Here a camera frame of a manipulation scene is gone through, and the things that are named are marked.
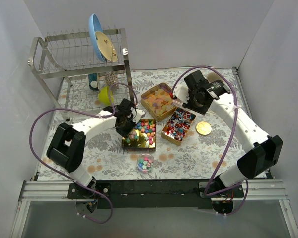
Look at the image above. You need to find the cream floral plate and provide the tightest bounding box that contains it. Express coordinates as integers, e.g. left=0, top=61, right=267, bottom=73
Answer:
left=96, top=31, right=118, bottom=62

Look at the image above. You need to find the blue plate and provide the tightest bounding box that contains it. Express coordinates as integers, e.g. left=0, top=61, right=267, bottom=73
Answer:
left=88, top=14, right=106, bottom=62

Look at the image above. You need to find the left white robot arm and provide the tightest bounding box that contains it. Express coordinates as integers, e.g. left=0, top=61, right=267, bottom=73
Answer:
left=46, top=99, right=145, bottom=198

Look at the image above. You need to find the gold tin of lollipops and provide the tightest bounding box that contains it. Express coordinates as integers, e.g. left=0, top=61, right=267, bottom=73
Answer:
left=161, top=107, right=196, bottom=146

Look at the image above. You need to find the gold tin of gummy candies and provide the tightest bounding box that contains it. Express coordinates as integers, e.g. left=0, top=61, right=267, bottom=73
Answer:
left=141, top=82, right=177, bottom=121

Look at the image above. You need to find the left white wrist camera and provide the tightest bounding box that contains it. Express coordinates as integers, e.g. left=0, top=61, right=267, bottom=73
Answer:
left=131, top=107, right=146, bottom=123

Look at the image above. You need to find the gold round jar lid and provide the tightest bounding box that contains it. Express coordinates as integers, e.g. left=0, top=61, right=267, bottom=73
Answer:
left=196, top=121, right=212, bottom=135

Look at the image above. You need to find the patterned ceramic cup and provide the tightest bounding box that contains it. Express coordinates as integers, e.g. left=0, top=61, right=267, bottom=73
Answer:
left=105, top=71, right=118, bottom=87

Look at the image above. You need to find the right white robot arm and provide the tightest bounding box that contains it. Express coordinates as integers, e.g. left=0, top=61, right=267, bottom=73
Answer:
left=172, top=66, right=283, bottom=197

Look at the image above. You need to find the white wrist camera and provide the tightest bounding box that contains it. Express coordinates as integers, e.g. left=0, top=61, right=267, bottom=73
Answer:
left=131, top=107, right=146, bottom=123
left=172, top=85, right=189, bottom=103

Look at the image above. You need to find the gold tin of star candies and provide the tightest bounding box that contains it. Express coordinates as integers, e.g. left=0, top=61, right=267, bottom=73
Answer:
left=122, top=119, right=157, bottom=152

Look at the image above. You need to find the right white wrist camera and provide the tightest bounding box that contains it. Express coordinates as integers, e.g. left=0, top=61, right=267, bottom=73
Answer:
left=172, top=85, right=189, bottom=103

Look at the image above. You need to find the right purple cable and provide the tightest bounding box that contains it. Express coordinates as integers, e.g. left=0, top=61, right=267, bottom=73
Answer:
left=171, top=65, right=249, bottom=216

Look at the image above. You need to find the steel dish rack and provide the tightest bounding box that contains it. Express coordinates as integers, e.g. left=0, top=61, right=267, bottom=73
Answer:
left=28, top=28, right=135, bottom=108

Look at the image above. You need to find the blue white mug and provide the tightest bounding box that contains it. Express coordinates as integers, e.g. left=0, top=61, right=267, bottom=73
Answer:
left=87, top=73, right=99, bottom=91

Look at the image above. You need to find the aluminium frame rail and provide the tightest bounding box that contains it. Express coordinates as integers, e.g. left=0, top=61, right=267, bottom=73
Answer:
left=10, top=179, right=298, bottom=238

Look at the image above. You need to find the clear round candy jar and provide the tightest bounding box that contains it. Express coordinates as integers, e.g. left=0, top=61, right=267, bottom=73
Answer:
left=136, top=154, right=155, bottom=174

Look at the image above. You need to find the beige ceramic mug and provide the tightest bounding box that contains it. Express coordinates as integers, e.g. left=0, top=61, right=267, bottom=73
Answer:
left=207, top=72, right=222, bottom=83

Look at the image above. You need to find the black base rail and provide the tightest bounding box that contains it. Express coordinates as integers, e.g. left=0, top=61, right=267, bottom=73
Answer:
left=67, top=178, right=245, bottom=209

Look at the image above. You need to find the floral table mat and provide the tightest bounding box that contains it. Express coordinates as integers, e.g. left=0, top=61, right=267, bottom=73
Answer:
left=37, top=68, right=268, bottom=180

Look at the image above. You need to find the lime green bowl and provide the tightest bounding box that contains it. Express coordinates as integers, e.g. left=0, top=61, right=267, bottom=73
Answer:
left=98, top=86, right=114, bottom=106

